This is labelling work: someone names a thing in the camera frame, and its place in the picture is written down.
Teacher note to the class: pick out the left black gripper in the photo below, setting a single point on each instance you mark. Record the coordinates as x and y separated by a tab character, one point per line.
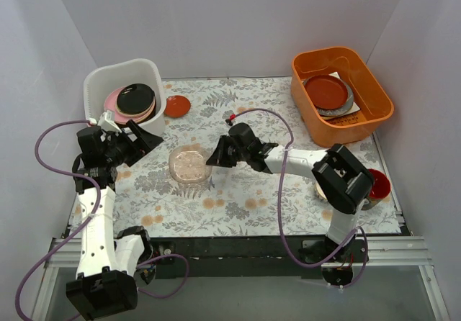
130	145

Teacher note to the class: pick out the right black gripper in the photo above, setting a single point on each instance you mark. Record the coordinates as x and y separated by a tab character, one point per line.
227	150

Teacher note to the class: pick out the brown glass bowl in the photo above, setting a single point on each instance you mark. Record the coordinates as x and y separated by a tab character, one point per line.
187	164

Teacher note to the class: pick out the black round plate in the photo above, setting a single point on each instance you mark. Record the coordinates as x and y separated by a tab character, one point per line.
135	99

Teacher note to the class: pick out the small red plate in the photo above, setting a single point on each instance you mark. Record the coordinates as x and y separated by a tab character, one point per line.
177	106

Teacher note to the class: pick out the pink round plate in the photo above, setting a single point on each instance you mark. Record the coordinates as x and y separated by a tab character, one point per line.
110	104

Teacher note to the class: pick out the cream plate with flowers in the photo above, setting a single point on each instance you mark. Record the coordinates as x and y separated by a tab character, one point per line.
140	114

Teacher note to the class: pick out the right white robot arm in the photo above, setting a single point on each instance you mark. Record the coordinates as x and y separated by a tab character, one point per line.
345	182

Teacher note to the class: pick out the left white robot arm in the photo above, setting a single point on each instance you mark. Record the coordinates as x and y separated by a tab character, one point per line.
105	283

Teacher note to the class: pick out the white plastic bin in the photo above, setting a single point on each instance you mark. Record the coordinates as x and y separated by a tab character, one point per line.
100	83

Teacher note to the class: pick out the red plate in orange bin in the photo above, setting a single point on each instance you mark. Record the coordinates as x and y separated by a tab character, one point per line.
326	92

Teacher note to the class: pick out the grey plate in orange bin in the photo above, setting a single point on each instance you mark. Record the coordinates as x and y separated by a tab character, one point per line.
330	95

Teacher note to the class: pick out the square board in orange bin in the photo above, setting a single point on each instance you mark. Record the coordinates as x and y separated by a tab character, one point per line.
347	112

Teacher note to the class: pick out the orange plastic bin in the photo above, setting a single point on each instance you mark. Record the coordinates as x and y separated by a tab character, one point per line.
375	105

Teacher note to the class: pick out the floral table mat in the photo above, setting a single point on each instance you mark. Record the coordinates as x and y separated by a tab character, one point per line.
232	201

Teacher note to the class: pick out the white small bowl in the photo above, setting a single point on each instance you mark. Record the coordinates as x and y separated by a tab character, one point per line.
320	193

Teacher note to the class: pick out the red and black mug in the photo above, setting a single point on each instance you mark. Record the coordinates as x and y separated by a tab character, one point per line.
380	190

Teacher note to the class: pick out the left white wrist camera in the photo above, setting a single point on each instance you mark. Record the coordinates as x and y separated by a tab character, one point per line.
106	122

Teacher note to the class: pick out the black metal base rail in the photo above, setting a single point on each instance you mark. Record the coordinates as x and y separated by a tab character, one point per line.
267	256

